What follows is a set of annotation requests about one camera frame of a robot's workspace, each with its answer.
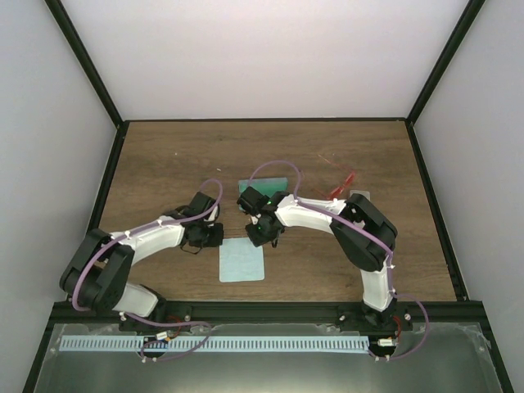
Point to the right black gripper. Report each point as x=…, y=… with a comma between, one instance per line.
x=258, y=241

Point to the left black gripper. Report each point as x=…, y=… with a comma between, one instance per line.
x=217, y=241

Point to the light blue cloth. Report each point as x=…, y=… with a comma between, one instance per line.
x=240, y=261

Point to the green glasses case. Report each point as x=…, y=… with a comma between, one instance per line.
x=266, y=186

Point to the blue-grey glasses case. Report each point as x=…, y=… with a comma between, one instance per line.
x=365, y=194

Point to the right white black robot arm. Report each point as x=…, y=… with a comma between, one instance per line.
x=366, y=237

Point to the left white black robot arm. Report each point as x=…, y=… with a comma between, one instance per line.
x=97, y=278

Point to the red sunglasses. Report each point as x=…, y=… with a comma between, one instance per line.
x=337, y=191

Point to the light blue slotted cable duct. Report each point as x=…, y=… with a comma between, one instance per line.
x=328, y=344

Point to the black aluminium frame rail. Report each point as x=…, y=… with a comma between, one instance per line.
x=348, y=315

